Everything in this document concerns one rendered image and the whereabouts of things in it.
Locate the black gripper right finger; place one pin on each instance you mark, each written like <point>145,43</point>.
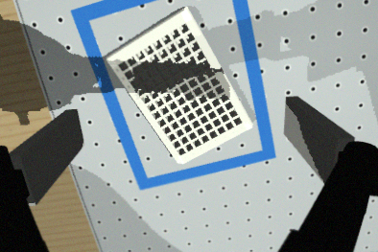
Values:
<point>334,222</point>

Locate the white well plate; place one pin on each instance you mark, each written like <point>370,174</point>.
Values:
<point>186,92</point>

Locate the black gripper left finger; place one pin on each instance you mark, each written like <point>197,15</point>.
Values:
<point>26,175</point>

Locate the blue tape outline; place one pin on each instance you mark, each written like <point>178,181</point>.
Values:
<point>84,14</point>

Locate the grey perforated base plate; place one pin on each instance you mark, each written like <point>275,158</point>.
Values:
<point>324,51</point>

